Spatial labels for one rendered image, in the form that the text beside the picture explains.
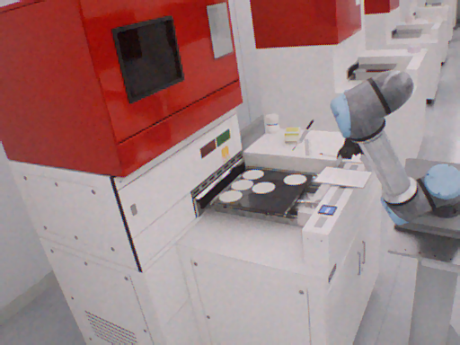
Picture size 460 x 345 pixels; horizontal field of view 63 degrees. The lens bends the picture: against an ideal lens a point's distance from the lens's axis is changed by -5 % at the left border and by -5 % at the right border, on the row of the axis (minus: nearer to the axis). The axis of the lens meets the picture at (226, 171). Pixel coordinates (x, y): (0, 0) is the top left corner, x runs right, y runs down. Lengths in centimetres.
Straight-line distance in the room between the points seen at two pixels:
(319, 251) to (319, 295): 15
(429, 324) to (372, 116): 105
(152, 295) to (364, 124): 101
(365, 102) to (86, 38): 80
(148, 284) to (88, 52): 87
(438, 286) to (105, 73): 144
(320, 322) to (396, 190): 54
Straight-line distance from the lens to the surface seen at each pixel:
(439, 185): 137
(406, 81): 117
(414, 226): 160
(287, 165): 192
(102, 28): 125
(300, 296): 146
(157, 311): 167
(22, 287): 306
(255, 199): 168
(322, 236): 133
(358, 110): 111
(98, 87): 123
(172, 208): 159
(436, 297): 178
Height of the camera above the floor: 172
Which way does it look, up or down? 25 degrees down
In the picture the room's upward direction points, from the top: 10 degrees counter-clockwise
